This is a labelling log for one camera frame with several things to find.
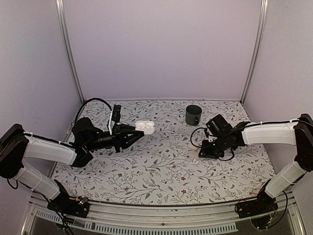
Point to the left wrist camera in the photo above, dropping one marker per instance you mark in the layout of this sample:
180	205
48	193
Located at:
114	118

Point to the right aluminium frame post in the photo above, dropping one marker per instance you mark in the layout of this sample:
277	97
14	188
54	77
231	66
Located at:
256	49

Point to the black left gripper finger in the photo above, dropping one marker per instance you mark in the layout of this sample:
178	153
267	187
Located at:
125	128
131	137

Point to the front aluminium rail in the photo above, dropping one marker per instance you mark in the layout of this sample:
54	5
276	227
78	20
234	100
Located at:
206	219

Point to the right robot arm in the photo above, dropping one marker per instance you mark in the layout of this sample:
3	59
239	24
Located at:
297	132

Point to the white earbud case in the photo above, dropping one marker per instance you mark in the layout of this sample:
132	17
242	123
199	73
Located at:
148	127
191	146

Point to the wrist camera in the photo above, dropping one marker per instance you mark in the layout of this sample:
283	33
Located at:
207	133
114	118

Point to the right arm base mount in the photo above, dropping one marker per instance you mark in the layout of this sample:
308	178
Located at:
261	204

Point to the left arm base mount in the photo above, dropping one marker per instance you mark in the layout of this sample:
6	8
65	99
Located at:
65	204

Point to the dark grey mug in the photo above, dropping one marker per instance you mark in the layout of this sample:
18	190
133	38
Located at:
193	115

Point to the floral patterned table mat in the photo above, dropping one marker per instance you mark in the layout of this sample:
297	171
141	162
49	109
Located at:
160	169

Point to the left aluminium frame post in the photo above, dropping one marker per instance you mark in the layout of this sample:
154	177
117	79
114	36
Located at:
66	40

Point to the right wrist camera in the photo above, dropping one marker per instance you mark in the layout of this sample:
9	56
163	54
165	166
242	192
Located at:
207	133

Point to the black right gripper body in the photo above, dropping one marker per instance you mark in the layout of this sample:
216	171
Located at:
216	150

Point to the aluminium frame post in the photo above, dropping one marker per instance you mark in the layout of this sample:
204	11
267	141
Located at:
66	40
256	49

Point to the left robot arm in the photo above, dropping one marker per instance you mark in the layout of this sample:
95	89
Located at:
16	145

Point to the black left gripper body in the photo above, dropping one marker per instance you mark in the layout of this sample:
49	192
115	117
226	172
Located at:
117	141

